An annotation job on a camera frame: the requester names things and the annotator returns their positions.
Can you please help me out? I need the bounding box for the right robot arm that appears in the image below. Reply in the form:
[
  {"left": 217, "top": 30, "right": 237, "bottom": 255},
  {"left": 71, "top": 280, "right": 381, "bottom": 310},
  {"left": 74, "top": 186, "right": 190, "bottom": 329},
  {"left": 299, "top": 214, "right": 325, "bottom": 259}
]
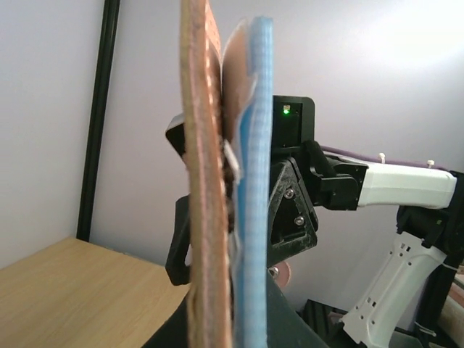
[{"left": 233, "top": 96, "right": 463, "bottom": 347}]

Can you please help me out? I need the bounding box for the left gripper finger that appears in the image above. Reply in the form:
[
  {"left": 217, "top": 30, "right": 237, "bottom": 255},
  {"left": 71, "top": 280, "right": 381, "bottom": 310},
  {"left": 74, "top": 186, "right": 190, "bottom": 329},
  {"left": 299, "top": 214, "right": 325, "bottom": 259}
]
[{"left": 143, "top": 270, "right": 327, "bottom": 348}]

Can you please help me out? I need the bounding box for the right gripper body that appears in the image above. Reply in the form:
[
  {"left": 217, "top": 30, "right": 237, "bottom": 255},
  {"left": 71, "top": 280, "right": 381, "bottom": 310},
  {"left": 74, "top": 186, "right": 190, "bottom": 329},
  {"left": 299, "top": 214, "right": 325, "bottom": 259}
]
[{"left": 271, "top": 141, "right": 368, "bottom": 211}]

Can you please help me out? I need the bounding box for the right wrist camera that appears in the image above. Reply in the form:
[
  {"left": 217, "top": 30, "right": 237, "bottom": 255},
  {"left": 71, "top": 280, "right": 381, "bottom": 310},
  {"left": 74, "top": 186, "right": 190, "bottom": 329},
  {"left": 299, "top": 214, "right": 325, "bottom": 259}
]
[{"left": 165, "top": 113, "right": 186, "bottom": 157}]

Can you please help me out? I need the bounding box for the pink leather card holder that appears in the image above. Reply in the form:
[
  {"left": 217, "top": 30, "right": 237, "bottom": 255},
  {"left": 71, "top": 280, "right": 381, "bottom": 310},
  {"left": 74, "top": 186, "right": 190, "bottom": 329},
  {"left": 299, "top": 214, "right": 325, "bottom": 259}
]
[{"left": 180, "top": 1, "right": 274, "bottom": 347}]

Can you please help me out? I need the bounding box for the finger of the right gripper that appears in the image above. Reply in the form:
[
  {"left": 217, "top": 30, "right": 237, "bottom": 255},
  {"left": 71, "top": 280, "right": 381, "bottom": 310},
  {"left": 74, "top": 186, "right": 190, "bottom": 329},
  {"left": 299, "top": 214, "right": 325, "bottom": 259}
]
[
  {"left": 267, "top": 157, "right": 318, "bottom": 267},
  {"left": 165, "top": 195, "right": 190, "bottom": 286}
]

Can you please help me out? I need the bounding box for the black aluminium frame rail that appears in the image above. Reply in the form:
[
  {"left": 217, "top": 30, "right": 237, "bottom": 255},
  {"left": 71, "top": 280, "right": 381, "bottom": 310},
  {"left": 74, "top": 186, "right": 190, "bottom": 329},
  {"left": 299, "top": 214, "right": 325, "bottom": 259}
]
[{"left": 299, "top": 299, "right": 347, "bottom": 329}]

